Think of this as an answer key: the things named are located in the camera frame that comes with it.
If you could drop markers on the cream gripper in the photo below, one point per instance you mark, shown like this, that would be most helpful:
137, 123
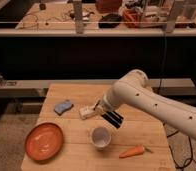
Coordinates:
114, 118

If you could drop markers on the white eraser block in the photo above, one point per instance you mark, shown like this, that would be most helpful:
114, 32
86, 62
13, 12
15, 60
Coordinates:
87, 112

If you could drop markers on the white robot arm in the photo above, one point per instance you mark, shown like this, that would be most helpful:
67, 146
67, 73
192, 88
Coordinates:
131, 90

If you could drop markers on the white ceramic cup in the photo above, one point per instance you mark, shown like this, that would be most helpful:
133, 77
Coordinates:
100, 137

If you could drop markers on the orange carrot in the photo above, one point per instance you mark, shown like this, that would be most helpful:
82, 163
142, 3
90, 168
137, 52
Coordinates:
137, 150

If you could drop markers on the blue sponge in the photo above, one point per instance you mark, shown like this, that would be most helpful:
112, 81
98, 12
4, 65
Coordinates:
61, 107

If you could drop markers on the orange plate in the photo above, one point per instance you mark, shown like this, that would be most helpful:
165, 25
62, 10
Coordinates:
44, 141

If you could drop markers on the black bowl on bench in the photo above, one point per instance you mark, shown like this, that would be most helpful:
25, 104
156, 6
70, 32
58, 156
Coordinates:
110, 20

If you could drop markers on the red box on bench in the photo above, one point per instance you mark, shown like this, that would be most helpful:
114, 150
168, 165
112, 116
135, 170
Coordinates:
133, 20

